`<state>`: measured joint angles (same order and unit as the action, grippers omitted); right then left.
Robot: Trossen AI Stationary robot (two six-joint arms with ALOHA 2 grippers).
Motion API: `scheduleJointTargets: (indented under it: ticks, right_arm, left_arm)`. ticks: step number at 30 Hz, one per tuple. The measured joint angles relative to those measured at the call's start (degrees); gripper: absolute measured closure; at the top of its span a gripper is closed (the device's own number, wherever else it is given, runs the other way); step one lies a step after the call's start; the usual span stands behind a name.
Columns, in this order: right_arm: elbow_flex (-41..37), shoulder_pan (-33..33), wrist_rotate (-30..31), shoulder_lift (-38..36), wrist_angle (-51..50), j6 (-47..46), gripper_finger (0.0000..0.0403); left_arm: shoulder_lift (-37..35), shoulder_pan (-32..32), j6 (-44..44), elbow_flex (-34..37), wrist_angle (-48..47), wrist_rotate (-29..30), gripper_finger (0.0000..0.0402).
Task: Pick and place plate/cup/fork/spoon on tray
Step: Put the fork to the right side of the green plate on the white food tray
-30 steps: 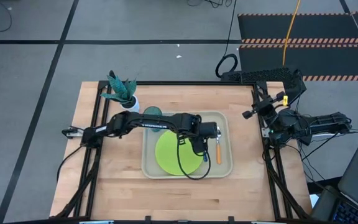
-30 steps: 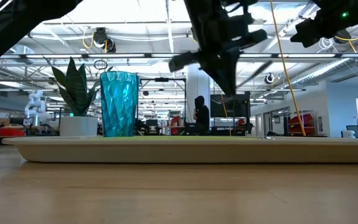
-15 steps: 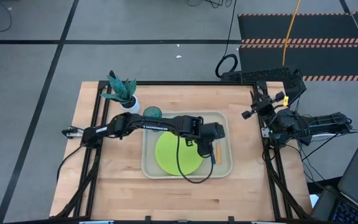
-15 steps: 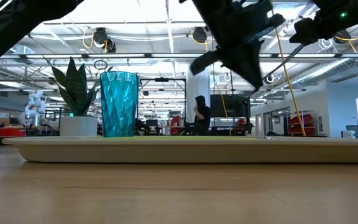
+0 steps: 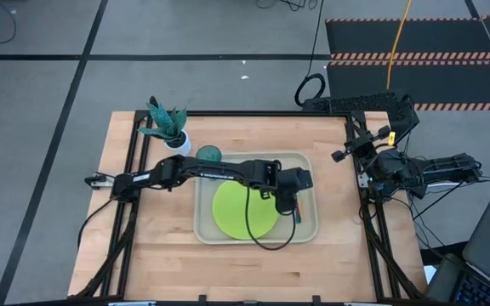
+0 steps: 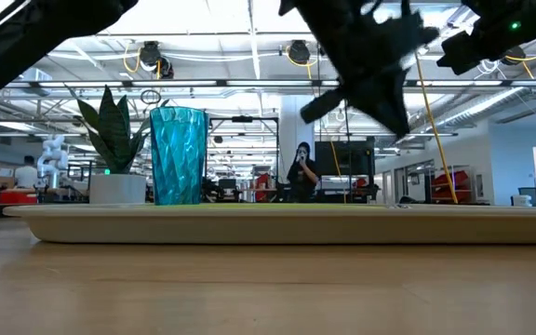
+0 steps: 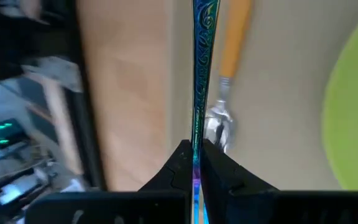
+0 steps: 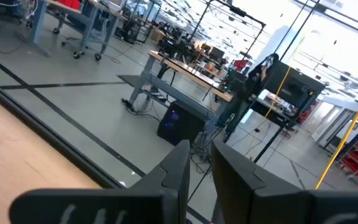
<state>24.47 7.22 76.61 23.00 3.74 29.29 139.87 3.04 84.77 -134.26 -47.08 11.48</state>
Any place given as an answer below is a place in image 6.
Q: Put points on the teal faceted plastic cup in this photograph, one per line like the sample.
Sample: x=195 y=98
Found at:
x=179 y=158

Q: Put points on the long ceiling light bar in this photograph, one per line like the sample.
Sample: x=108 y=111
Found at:
x=179 y=84

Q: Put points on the snake plant in white pot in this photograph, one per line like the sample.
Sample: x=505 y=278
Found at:
x=116 y=188

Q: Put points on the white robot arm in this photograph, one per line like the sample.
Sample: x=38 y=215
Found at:
x=53 y=160

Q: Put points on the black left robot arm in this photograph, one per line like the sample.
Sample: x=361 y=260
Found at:
x=26 y=42

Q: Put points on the black frame rig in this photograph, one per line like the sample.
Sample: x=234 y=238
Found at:
x=242 y=119

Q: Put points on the person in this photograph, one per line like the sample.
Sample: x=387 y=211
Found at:
x=26 y=176
x=303 y=179

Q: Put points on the red storage bins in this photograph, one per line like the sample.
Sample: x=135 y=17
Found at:
x=456 y=179

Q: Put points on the beige plastic tray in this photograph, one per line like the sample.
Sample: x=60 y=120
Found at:
x=272 y=228

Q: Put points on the black monitor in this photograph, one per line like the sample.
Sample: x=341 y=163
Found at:
x=361 y=160

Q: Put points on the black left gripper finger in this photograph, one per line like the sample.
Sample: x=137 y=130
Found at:
x=396 y=104
x=372 y=104

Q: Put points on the white container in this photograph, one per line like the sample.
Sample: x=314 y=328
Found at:
x=522 y=201

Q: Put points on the red bin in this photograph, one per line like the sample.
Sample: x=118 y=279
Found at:
x=17 y=198

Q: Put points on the white column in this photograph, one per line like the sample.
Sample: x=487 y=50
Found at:
x=291 y=121

